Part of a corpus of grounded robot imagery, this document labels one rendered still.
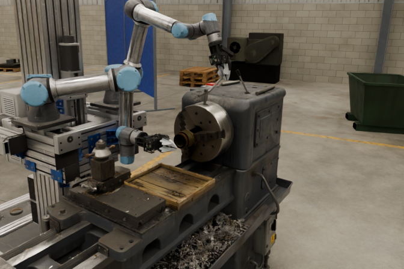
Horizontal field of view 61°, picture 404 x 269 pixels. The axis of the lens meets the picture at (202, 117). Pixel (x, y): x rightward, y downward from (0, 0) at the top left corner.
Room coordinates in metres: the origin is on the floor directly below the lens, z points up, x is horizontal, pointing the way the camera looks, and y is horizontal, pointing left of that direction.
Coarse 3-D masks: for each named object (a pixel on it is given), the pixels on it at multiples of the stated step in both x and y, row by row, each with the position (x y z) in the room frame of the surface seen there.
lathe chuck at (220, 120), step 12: (192, 108) 1.74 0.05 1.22; (204, 108) 1.70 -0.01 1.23; (216, 108) 1.75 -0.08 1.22; (192, 120) 1.74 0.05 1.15; (204, 120) 1.70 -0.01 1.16; (216, 120) 1.66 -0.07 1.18; (192, 132) 1.78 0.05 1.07; (228, 132) 1.70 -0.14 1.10; (204, 144) 1.70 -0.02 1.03; (216, 144) 1.66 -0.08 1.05; (228, 144) 1.72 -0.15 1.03; (192, 156) 1.74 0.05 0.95; (204, 156) 1.70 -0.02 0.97; (216, 156) 1.68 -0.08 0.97
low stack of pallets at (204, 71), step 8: (184, 72) 9.50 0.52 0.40; (192, 72) 9.40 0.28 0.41; (200, 72) 9.33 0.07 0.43; (208, 72) 10.48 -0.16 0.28; (216, 72) 10.30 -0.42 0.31; (184, 80) 9.65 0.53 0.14; (192, 80) 9.42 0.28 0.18; (200, 80) 9.67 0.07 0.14; (208, 80) 9.54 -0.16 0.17; (216, 80) 10.34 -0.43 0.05
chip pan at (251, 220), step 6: (276, 192) 2.13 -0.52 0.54; (282, 192) 2.14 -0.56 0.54; (270, 198) 2.05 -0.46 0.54; (276, 198) 2.05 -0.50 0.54; (264, 204) 1.97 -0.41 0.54; (270, 204) 1.97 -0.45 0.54; (258, 210) 1.89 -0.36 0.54; (252, 216) 1.82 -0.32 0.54; (246, 222) 1.75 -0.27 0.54; (252, 222) 1.75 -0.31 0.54
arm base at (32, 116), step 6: (54, 102) 1.69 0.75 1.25; (30, 108) 1.63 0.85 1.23; (36, 108) 1.62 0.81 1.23; (42, 108) 1.62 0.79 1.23; (48, 108) 1.64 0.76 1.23; (54, 108) 1.67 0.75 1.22; (30, 114) 1.62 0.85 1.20; (36, 114) 1.61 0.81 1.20; (42, 114) 1.62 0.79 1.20; (48, 114) 1.63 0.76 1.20; (54, 114) 1.65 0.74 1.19; (30, 120) 1.61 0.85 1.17; (36, 120) 1.60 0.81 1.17; (42, 120) 1.61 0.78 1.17; (48, 120) 1.62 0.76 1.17; (54, 120) 1.65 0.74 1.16
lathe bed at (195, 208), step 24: (192, 168) 1.78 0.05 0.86; (216, 192) 1.62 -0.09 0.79; (192, 216) 1.44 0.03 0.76; (48, 240) 1.08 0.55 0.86; (72, 240) 1.13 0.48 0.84; (96, 240) 1.16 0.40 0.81; (168, 240) 1.29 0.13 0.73; (24, 264) 0.97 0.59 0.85; (48, 264) 0.99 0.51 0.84; (72, 264) 0.97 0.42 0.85; (96, 264) 0.96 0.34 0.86; (120, 264) 1.06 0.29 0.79; (144, 264) 1.16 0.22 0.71
